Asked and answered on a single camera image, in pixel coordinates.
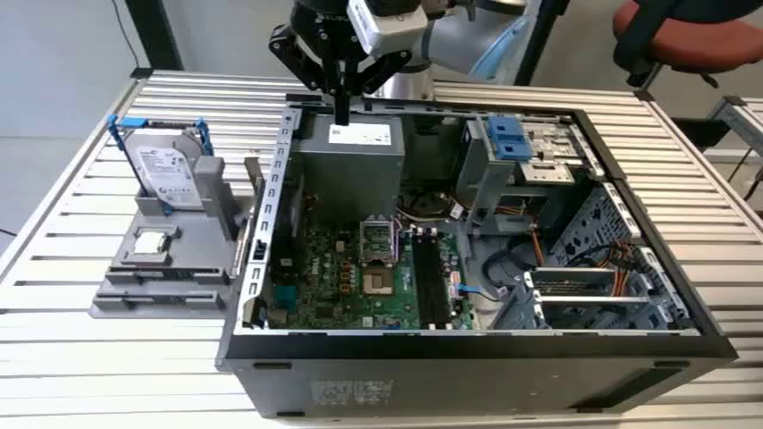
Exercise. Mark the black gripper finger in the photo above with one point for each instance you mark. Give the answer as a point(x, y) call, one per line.
point(294, 53)
point(381, 73)

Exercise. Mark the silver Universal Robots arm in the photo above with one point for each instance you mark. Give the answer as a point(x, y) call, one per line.
point(452, 40)

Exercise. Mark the black RAM slot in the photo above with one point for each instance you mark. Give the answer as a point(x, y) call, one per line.
point(440, 277)
point(424, 277)

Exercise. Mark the grey power supply unit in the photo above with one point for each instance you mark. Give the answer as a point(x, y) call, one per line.
point(350, 179)

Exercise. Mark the blue disk bay caddy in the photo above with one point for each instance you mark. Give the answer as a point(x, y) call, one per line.
point(506, 138)

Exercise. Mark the dark CPU cooler fan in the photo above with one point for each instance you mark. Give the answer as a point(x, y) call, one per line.
point(429, 203)

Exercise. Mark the hard disk in blue carrier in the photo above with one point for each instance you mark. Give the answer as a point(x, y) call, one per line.
point(164, 170)

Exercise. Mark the thin locking lever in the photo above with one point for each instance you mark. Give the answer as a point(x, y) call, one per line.
point(393, 241)

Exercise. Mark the CPU socket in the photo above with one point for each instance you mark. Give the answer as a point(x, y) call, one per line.
point(376, 280)

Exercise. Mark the grey parts rack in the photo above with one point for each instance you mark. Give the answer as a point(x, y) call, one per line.
point(196, 250)

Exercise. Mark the silver CPU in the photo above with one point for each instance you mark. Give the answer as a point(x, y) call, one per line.
point(148, 243)

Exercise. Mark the green motherboard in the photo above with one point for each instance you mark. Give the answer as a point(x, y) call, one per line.
point(333, 290)

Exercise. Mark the red office chair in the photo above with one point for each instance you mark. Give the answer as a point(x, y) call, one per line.
point(697, 44)

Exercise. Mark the black grey PC case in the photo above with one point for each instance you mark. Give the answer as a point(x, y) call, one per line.
point(476, 380)

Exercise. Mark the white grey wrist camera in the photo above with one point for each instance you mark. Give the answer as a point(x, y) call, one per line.
point(386, 27)

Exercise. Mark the black metal post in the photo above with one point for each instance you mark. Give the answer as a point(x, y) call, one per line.
point(539, 40)
point(160, 36)

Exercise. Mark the aluminium frame table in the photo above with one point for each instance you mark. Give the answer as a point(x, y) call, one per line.
point(739, 111)

